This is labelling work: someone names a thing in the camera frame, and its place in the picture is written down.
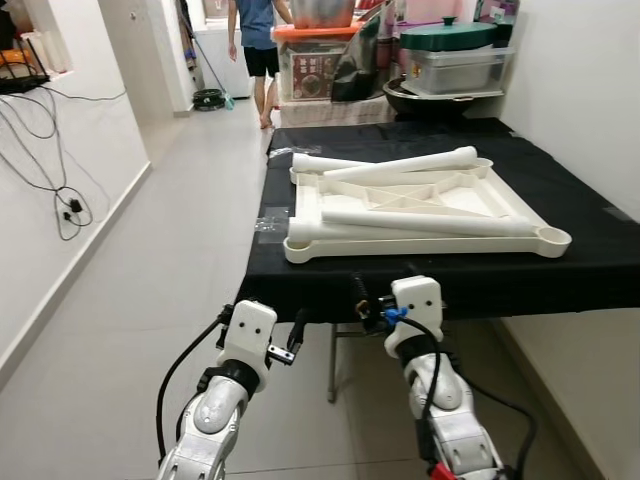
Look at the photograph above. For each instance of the white cabinet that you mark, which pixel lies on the white cabinet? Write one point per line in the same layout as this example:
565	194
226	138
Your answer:
215	60

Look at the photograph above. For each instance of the beige patterned bench cloth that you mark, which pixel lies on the beige patterned bench cloth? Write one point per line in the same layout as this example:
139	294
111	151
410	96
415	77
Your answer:
330	112

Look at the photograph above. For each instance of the black bag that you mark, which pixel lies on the black bag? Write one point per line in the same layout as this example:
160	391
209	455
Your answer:
355	70

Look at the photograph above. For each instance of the person in blue shirt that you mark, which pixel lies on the person in blue shirt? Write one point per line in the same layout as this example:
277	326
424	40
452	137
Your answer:
258	30

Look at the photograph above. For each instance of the green pot lid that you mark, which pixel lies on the green pot lid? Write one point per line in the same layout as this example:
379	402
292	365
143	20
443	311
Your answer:
448	35

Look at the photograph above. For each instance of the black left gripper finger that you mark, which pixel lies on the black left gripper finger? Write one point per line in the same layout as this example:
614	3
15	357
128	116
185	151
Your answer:
298	328

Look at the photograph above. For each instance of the brown basin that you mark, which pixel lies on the brown basin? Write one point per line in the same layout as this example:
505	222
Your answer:
322	12

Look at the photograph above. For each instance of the black tablecloth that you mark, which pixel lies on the black tablecloth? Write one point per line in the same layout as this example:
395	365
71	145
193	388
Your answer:
450	280

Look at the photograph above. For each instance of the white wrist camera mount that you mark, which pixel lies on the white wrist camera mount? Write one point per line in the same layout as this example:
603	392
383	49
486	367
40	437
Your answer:
418	300
250	330

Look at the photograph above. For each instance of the black power adapter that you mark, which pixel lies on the black power adapter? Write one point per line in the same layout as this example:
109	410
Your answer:
73	207

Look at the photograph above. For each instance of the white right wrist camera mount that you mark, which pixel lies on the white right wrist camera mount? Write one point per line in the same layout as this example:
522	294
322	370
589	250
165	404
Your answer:
418	300

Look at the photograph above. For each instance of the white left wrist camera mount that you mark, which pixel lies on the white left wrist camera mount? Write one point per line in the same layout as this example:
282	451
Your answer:
250	330

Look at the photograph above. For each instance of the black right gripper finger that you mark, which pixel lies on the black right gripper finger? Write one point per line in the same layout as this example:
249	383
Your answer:
358	292

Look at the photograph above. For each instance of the mop with teal head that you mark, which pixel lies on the mop with teal head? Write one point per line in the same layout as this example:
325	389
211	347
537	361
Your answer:
229	102

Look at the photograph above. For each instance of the grey metal table frame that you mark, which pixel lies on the grey metal table frame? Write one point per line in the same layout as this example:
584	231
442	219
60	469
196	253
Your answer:
331	360

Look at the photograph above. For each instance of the black wok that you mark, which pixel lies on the black wok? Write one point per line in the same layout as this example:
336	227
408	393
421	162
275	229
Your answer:
430	105

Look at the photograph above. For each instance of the clear plastic storage box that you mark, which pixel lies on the clear plastic storage box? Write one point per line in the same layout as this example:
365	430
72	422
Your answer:
460	70

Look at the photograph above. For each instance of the storage box with orange lid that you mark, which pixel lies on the storage box with orange lid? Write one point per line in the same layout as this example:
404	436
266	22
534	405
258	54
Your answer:
315	70

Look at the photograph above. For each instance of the black round floor object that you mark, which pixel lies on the black round floor object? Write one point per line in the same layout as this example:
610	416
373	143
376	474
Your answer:
208	100

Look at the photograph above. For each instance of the clear tape strip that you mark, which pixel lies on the clear tape strip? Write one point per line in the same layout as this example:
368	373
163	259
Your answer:
277	150

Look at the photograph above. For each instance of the cross-shaped clear tape piece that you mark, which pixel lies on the cross-shaped clear tape piece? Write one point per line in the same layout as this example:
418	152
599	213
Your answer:
270	225

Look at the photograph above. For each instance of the white plastic table top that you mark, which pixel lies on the white plastic table top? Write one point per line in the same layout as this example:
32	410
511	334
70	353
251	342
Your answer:
420	195

